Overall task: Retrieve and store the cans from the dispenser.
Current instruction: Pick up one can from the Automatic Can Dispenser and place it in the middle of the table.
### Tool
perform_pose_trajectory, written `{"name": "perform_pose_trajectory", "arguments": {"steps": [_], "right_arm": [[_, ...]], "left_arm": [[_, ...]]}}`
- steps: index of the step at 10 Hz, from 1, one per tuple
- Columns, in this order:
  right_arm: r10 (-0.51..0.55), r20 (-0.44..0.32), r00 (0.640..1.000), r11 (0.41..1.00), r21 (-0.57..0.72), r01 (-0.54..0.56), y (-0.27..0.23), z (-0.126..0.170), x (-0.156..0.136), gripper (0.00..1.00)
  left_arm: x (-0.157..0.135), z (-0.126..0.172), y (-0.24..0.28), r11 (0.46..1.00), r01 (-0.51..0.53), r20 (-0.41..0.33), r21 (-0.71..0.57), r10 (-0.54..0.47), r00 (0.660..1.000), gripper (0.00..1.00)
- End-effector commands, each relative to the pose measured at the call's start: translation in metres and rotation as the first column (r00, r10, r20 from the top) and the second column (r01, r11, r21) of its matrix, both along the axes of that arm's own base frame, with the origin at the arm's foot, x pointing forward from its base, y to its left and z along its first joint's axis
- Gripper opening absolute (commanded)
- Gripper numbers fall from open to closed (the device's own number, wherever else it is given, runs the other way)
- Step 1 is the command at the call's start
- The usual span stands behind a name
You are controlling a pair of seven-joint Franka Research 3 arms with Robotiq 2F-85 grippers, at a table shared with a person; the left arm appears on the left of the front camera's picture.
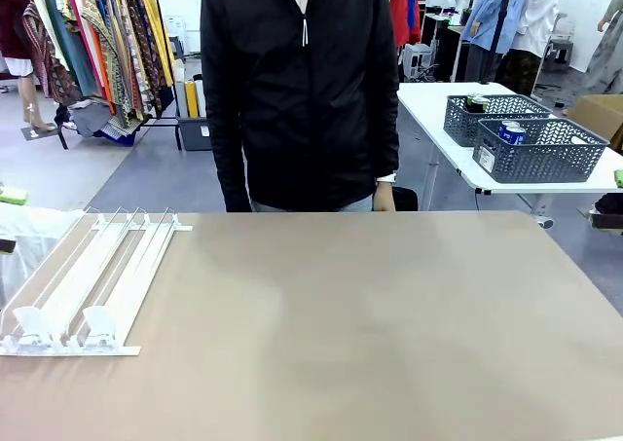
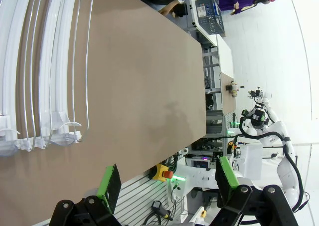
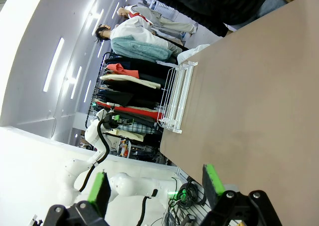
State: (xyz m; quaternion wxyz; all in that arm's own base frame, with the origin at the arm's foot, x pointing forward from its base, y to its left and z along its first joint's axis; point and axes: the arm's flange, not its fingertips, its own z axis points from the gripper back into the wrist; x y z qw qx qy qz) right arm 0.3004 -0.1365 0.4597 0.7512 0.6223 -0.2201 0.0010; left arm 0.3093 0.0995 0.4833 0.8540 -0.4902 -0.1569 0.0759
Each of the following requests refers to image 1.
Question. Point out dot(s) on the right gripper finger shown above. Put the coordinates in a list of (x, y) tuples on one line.
[(608, 221), (619, 178)]

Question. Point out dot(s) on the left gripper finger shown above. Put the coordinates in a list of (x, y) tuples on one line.
[(7, 247), (12, 196)]

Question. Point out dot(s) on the person's right forearm black sleeve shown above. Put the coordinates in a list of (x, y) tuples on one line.
[(233, 178)]

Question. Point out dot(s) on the person's left forearm black sleeve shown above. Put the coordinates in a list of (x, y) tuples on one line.
[(387, 139)]

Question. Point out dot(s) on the white dispenser pusher paddle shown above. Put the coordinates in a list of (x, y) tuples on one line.
[(31, 321), (99, 321)]

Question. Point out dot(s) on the person's left hand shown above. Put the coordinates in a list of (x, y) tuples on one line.
[(384, 198)]

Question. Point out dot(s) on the black rounded item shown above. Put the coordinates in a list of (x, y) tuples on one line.
[(611, 203)]

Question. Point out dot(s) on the translucent white plastic container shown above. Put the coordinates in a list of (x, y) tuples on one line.
[(29, 227)]

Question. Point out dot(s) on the brown cardboard box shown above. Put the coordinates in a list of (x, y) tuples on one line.
[(598, 115)]

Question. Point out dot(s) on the grey woven plastic basket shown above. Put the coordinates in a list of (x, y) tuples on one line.
[(535, 158), (462, 124)]

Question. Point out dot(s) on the mannequin legs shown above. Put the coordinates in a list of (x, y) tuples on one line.
[(26, 100)]

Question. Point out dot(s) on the grey cloth pile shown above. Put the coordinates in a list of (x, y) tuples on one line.
[(90, 120)]

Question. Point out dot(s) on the blue drink can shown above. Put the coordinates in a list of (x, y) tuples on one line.
[(505, 132), (518, 135)]

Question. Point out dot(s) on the brown patterned garment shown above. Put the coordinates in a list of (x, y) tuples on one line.
[(53, 78)]

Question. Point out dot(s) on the grey dress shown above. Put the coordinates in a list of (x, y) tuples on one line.
[(606, 51)]

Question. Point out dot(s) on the white skirt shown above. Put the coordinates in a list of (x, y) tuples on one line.
[(17, 66)]

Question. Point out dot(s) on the grey step stool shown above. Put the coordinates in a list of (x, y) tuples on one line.
[(560, 49)]

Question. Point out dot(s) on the camouflage trousers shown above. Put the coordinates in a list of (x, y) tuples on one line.
[(521, 71)]

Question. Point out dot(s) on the orange garment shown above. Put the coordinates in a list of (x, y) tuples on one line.
[(103, 81)]

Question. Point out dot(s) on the black green drink can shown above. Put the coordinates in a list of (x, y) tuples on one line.
[(471, 102), (483, 105)]

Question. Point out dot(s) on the teal garment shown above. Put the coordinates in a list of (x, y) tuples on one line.
[(73, 51)]

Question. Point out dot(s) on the multicolour patterned garment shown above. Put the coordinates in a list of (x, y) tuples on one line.
[(121, 71)]

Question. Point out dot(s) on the dark grey trousers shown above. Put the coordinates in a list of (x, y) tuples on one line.
[(482, 63)]

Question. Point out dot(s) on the white shirt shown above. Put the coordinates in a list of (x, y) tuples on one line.
[(540, 12)]

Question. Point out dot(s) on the dark red garment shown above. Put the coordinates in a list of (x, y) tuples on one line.
[(12, 12)]

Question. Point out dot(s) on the white folding table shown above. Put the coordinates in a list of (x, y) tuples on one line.
[(438, 120)]

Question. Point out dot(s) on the grey storage bin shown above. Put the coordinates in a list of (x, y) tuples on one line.
[(192, 134)]

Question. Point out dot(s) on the white material roll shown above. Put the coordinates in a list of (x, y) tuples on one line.
[(180, 95)]

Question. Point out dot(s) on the black stand pole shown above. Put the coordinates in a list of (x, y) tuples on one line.
[(502, 12)]

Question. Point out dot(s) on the yellow material roll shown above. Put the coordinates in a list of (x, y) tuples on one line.
[(191, 100)]

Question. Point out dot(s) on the light blue shirt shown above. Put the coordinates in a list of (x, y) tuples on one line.
[(487, 17)]

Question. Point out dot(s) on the yellow garment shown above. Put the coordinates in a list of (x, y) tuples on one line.
[(156, 32)]

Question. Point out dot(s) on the white computer tower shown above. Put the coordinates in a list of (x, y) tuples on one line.
[(416, 61)]

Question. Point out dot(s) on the white printer box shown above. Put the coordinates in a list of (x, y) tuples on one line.
[(175, 25)]

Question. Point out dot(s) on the person's blue jeans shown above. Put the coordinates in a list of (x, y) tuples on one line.
[(311, 207)]

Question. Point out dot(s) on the person's black jacket torso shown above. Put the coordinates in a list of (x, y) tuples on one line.
[(302, 120)]

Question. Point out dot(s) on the black clothing rack frame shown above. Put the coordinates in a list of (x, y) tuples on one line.
[(160, 125)]

